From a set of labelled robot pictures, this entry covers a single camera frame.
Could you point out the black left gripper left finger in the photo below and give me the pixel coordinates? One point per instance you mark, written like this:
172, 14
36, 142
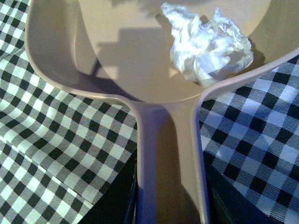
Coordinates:
117, 206

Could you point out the black white checkered bedsheet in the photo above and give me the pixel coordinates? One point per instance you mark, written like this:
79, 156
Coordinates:
60, 152

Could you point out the white tissue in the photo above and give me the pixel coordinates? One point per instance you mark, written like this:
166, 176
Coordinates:
206, 53

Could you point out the beige plastic dustpan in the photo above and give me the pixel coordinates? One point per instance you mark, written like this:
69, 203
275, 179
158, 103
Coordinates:
117, 51

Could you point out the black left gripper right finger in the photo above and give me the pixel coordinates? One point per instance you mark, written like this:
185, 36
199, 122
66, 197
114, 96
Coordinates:
227, 204

